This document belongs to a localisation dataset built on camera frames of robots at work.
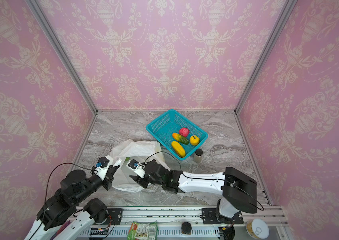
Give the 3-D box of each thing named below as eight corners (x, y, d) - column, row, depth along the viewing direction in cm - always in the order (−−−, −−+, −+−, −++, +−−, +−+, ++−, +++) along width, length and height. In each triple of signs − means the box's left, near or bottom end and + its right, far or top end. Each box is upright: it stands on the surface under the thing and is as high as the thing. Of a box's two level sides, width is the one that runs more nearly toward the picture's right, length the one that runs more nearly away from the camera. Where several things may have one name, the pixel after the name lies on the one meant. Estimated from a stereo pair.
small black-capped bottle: (193, 163, 95) (195, 155, 87) (192, 156, 98) (194, 148, 90) (200, 163, 95) (203, 155, 87) (199, 156, 98) (202, 148, 90)
